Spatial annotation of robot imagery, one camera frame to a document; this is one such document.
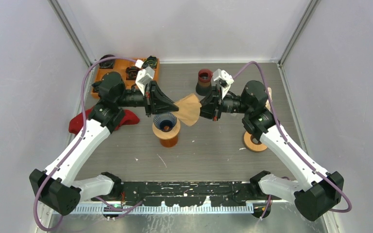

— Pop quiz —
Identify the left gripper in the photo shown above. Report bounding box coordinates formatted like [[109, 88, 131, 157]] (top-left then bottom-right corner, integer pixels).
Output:
[[116, 81, 179, 118]]

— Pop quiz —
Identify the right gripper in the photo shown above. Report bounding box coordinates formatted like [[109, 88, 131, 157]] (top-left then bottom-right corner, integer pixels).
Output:
[[188, 83, 252, 121]]

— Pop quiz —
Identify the brown paper coffee filter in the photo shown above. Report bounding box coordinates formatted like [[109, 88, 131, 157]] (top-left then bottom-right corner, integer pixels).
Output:
[[172, 93, 202, 126]]

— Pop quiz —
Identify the blue glass dripper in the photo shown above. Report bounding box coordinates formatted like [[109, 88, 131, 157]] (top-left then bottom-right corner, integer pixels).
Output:
[[153, 113, 177, 132]]

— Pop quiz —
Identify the wooden dripper ring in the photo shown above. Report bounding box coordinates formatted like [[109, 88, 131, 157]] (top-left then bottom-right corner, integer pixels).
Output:
[[243, 130, 268, 153], [152, 118, 181, 140]]

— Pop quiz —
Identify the orange glass carafe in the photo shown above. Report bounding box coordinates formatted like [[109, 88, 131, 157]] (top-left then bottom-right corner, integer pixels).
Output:
[[159, 136, 178, 148]]

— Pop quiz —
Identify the orange coffee filter box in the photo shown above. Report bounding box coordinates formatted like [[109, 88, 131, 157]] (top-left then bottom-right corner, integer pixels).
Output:
[[265, 87, 272, 112]]

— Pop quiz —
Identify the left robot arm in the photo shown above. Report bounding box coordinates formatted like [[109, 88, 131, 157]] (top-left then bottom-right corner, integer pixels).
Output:
[[29, 71, 179, 216]]

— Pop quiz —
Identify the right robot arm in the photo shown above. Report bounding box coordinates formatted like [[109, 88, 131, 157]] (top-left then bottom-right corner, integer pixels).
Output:
[[200, 81, 344, 221]]

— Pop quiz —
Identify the red black carafe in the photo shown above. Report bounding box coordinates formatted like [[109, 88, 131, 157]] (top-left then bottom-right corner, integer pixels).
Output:
[[195, 69, 213, 96]]

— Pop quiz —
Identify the green coil top right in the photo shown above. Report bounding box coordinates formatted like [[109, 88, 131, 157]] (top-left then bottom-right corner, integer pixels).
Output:
[[142, 55, 158, 69]]

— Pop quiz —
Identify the orange wooden compartment tray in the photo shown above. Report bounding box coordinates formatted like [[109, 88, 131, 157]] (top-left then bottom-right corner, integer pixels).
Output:
[[94, 58, 160, 89]]

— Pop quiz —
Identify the red cloth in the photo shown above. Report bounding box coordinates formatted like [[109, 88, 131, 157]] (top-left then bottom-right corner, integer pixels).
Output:
[[68, 109, 140, 135]]

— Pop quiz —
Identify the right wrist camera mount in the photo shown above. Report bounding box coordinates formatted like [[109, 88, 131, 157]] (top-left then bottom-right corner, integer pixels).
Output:
[[212, 69, 234, 99]]

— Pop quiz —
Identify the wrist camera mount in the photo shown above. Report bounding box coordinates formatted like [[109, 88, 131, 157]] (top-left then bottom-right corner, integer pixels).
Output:
[[212, 69, 234, 99], [135, 59, 155, 95]]

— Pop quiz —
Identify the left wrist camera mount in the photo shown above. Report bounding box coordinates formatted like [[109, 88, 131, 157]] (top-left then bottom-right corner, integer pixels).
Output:
[[135, 59, 155, 95]]

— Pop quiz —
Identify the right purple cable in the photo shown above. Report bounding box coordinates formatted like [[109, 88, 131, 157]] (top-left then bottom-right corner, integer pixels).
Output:
[[233, 61, 353, 219]]

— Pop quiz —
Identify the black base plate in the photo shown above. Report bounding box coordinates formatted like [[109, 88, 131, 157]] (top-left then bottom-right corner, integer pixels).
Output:
[[101, 181, 268, 207]]

